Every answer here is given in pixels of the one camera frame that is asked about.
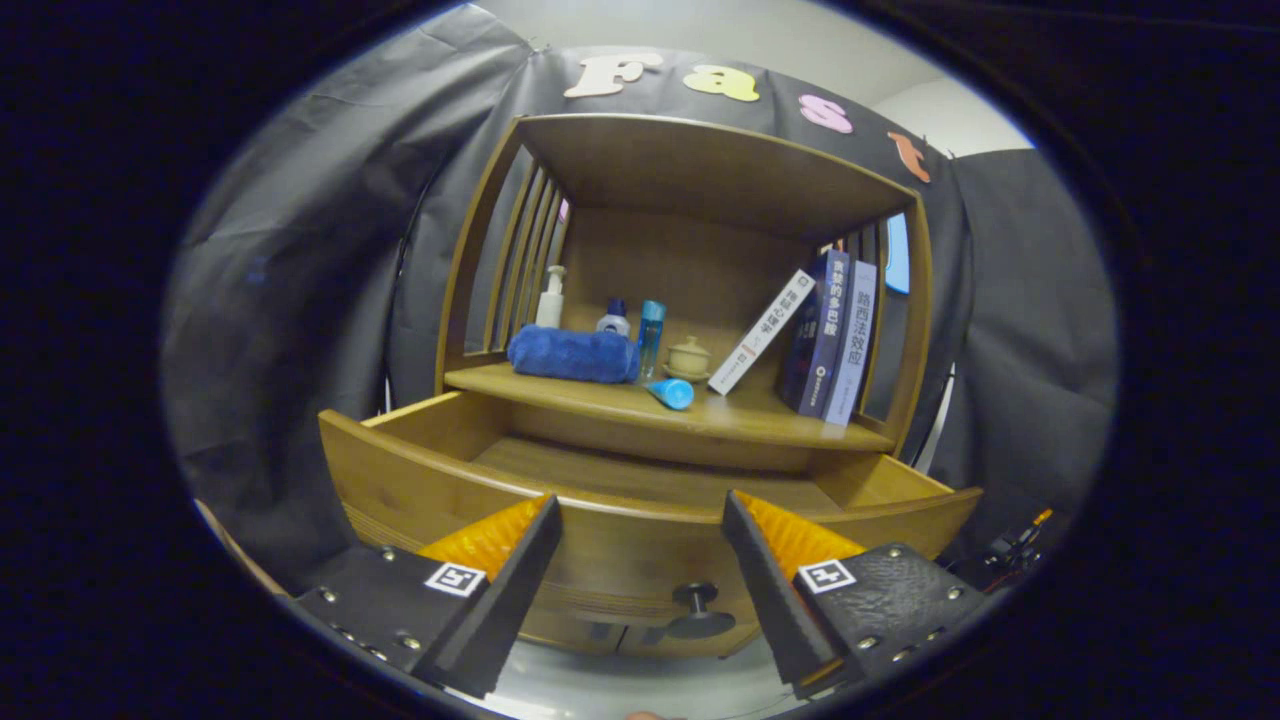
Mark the white book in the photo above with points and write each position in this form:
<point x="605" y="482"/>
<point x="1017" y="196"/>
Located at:
<point x="765" y="330"/>

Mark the light purple book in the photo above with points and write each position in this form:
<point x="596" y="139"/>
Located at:
<point x="855" y="350"/>

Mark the wooden cabinet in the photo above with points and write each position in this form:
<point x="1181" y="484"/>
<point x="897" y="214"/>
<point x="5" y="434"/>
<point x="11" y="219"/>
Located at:
<point x="690" y="260"/>

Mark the beige lidded teacup with saucer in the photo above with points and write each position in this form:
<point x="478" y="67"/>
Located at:
<point x="688" y="360"/>

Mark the dark blue book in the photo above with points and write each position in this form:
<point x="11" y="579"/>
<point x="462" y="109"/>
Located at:
<point x="825" y="340"/>

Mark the wooden countertop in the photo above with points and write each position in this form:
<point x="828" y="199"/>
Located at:
<point x="600" y="395"/>

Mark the white bottle with blue cap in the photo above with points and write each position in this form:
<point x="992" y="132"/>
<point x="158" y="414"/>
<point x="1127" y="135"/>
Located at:
<point x="613" y="323"/>

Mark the blue squeeze tube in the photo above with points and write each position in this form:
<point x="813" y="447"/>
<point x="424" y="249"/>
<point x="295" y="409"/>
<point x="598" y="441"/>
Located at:
<point x="675" y="394"/>

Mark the clear blue bottle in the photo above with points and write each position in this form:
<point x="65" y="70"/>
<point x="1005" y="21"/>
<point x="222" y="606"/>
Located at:
<point x="650" y="335"/>

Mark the black electronic device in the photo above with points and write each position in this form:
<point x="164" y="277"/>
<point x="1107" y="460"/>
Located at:
<point x="1015" y="550"/>

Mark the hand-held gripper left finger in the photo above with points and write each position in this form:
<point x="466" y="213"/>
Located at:
<point x="505" y="610"/>

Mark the white pump bottle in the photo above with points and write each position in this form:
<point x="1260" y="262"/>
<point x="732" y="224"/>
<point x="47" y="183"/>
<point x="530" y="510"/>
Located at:
<point x="549" y="310"/>

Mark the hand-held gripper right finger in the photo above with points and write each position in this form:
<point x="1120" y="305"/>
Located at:
<point x="780" y="600"/>

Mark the folded blue towel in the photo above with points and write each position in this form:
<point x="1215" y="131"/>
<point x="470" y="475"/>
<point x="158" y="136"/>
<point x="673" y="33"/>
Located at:
<point x="570" y="355"/>

